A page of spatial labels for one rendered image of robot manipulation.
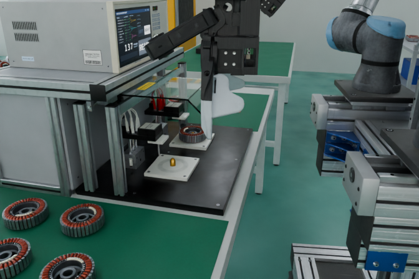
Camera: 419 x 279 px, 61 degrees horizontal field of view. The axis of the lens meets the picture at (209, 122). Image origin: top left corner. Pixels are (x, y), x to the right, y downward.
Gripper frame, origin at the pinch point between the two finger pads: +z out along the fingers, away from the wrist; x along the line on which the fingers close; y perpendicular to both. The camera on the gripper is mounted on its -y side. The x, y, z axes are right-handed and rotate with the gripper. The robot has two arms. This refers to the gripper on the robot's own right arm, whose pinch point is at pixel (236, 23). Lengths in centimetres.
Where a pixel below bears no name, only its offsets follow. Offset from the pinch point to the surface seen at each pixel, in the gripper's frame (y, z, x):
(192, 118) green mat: 10, 55, 39
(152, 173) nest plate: 13, 51, -23
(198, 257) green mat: 34, 38, -54
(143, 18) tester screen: -24.5, 19.0, -5.4
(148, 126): 1.0, 41.9, -16.7
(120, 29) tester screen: -23.1, 20.5, -21.8
